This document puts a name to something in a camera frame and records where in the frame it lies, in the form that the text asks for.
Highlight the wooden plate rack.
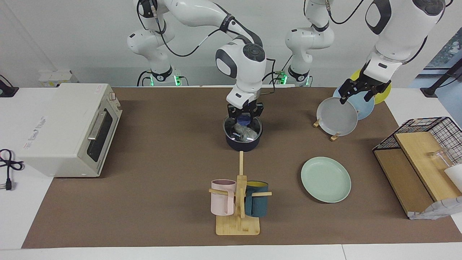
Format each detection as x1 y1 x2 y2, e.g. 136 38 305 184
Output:
313 118 340 142

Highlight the black stand with pole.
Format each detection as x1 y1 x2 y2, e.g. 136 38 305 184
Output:
420 57 462 98

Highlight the brown table mat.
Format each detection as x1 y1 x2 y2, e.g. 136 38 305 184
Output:
21 87 462 249

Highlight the wooden stepped shelf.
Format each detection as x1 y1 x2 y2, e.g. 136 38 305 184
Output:
374 131 462 216

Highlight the pink mug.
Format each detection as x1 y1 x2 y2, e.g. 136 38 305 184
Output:
211 179 237 216

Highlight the black power cord with plug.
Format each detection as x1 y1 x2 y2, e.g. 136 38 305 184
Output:
0 149 24 191

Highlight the clear glass cup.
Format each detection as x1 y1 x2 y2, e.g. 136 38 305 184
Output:
427 147 456 170

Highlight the white toaster oven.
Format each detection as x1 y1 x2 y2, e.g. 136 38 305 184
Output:
17 83 123 178

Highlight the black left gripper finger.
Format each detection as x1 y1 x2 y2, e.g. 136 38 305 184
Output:
338 79 358 105
363 87 384 103

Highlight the wooden mug tree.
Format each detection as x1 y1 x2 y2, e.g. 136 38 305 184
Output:
208 151 272 236

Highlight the black clamp mount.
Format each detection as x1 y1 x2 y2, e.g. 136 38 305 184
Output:
0 74 19 98

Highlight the black wire basket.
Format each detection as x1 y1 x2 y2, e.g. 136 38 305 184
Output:
372 117 462 165

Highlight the translucent vermicelli bundle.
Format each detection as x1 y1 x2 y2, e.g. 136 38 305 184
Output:
234 123 259 142

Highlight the yellow plate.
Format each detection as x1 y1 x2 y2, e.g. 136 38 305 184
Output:
351 69 392 105

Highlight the mint green plate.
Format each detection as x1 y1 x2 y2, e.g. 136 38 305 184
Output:
301 156 352 203

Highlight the grey plate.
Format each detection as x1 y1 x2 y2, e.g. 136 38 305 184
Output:
317 96 358 137

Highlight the glass lid with blue knob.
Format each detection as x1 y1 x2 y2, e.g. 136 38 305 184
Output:
223 113 263 143

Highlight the dark blue saucepan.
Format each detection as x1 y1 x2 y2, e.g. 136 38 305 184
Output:
223 115 263 152

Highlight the white cup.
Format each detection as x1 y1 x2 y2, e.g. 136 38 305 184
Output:
444 164 462 192

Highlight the light blue plate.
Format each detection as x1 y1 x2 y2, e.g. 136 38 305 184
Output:
332 87 375 120

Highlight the dark teal mug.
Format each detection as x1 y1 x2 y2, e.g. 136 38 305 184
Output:
244 181 269 218

